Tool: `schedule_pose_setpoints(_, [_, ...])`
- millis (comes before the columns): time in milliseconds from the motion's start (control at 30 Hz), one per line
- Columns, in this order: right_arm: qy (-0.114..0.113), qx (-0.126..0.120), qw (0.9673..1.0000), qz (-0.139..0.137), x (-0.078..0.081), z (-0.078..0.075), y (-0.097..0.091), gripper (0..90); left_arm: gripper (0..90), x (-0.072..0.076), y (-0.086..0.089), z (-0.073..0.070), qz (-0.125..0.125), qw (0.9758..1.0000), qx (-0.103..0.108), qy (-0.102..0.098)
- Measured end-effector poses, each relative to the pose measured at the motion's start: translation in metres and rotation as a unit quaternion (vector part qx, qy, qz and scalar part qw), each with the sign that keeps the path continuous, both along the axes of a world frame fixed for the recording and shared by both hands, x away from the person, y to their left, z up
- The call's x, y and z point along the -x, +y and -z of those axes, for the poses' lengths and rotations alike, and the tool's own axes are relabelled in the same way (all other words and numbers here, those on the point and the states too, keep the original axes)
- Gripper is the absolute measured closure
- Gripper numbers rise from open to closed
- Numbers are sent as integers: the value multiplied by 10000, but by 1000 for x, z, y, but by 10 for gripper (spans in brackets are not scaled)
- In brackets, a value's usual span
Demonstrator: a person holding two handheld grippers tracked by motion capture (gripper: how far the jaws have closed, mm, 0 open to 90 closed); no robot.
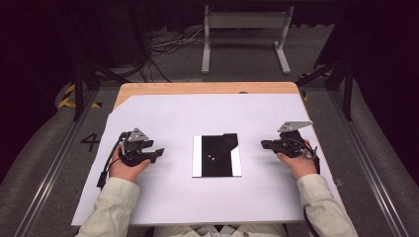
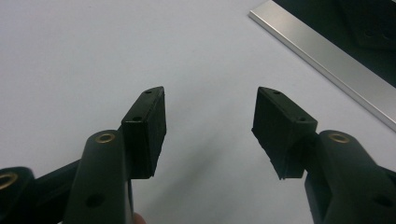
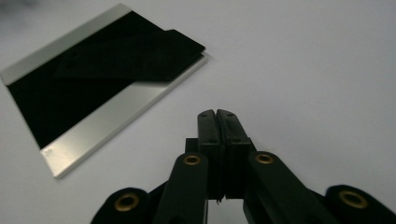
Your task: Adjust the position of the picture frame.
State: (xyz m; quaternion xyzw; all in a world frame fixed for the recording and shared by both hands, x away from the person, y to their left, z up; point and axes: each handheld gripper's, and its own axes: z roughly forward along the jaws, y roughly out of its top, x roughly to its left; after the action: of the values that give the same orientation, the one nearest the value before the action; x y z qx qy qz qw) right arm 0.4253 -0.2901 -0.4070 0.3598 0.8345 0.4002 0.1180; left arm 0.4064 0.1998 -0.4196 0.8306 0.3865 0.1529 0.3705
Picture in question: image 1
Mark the person's right hand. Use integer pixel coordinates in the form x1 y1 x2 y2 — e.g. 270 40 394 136
276 139 319 181

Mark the person's torso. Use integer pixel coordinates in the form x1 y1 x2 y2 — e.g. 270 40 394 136
152 223 289 237

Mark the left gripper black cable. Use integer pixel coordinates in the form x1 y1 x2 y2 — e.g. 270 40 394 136
96 131 128 190

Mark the grey metal stand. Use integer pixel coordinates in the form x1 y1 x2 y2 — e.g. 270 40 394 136
201 4 295 75

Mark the black metal stand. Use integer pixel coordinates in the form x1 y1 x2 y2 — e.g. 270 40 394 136
295 58 356 122
68 6 132 122

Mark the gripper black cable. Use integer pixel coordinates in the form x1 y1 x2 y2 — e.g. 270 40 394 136
96 131 128 190
290 137 321 176

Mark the wooden table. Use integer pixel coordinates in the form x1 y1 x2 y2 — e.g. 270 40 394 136
113 81 310 119

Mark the black picture frame with stand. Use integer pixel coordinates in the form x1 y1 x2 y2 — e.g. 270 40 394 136
192 132 243 179

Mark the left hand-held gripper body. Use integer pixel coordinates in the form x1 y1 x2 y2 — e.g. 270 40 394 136
119 127 155 167

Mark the white sheet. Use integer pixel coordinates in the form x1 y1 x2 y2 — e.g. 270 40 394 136
71 93 344 227

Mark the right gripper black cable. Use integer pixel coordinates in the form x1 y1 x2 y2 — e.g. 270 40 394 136
290 137 321 176

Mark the yellow black floor tape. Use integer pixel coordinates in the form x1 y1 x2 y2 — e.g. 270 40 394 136
56 83 103 110
297 70 331 103

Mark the aluminium floor rail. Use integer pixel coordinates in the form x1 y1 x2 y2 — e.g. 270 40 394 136
328 90 410 237
12 88 101 237

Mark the bundle of floor cables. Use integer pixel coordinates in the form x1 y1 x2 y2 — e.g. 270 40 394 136
148 26 206 56

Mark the person's left hand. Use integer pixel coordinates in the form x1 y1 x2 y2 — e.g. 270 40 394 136
108 149 152 183

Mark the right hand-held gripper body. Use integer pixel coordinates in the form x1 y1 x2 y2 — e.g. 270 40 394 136
272 120 314 159

